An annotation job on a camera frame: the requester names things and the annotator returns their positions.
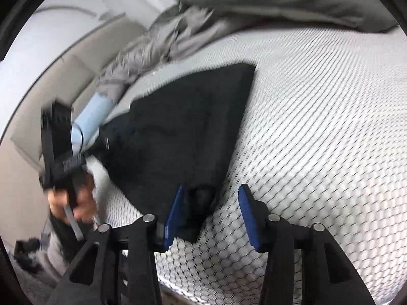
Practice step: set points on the person's left hand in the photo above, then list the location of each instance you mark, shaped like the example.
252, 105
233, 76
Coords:
86, 197

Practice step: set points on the beige padded headboard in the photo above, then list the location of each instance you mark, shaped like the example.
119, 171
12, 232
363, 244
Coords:
63, 79

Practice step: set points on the bed with honeycomb sheet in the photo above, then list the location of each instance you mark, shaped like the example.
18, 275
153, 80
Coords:
318, 133

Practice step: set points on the black pants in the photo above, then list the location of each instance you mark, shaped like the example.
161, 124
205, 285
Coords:
178, 127

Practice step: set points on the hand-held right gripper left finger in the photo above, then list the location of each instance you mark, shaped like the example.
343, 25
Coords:
173, 216

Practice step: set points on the taupe grey duvet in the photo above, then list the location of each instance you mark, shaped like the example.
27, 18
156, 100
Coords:
152, 50

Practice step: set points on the dark cloth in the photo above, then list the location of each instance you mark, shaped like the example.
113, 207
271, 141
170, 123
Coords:
28, 252

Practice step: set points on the light blue bolster pillow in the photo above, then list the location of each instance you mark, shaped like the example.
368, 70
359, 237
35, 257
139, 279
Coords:
92, 117

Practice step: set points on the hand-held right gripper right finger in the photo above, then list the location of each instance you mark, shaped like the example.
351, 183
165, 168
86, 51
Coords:
251, 219

